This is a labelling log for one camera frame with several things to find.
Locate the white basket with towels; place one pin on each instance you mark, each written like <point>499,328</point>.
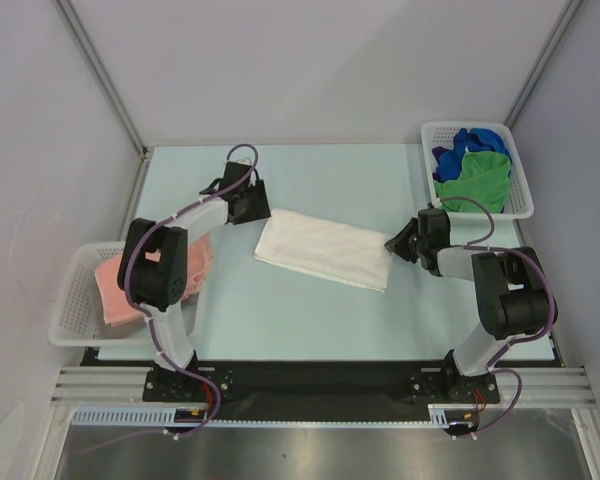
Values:
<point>441,133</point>

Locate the left aluminium frame post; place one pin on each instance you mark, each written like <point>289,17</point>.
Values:
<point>91,57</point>

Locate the aluminium rail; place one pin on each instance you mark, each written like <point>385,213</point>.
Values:
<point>122,385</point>

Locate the empty white perforated basket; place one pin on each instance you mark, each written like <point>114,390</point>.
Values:
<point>77,318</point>

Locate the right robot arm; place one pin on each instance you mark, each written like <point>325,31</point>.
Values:
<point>515,302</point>

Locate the right aluminium frame post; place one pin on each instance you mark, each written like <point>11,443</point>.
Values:
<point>557,35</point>

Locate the grey slotted cable duct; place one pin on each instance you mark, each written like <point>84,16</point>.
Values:
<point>139,416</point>

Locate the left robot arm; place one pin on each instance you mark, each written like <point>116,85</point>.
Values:
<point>153,271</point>

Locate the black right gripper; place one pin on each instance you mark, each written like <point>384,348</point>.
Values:
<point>410,242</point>

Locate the green towel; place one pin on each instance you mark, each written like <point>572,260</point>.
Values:
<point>484,178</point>

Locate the pink towel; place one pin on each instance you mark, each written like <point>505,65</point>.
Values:
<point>116,309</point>

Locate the blue towel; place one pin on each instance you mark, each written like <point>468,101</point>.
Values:
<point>449,161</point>

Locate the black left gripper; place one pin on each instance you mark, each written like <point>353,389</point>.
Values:
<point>260,210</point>

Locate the white towel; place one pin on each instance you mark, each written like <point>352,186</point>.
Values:
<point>325,249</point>

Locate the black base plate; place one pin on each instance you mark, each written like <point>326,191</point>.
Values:
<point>341,391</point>

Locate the aluminium frame post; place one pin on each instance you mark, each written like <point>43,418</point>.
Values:
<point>557,35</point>
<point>91,57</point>

